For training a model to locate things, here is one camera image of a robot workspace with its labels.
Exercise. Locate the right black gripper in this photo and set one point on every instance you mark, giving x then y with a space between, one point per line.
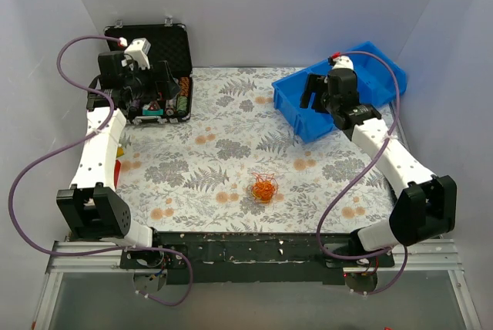
318 95

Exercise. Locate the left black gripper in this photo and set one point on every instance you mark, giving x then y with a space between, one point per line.
155 79

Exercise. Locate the blue three-compartment bin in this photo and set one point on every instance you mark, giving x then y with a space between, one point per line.
374 85

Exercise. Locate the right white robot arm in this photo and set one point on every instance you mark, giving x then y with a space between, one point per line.
426 203

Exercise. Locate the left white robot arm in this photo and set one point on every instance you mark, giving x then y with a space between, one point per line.
91 207

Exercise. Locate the black poker chip case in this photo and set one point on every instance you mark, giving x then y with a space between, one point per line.
169 41

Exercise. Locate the yellow green blue block stack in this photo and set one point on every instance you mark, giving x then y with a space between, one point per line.
120 152

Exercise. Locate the red white toy block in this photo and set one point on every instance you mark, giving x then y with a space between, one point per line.
116 172

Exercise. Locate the floral table mat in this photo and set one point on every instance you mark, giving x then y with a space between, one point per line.
236 166

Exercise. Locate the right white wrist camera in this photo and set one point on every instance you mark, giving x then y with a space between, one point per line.
340 64

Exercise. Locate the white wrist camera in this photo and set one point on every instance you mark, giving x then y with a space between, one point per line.
340 64
138 50

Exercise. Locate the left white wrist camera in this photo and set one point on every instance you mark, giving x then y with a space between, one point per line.
138 50

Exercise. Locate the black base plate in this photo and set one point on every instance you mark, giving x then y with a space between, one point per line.
207 257

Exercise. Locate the aluminium frame rail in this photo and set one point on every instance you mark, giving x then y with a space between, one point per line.
93 292

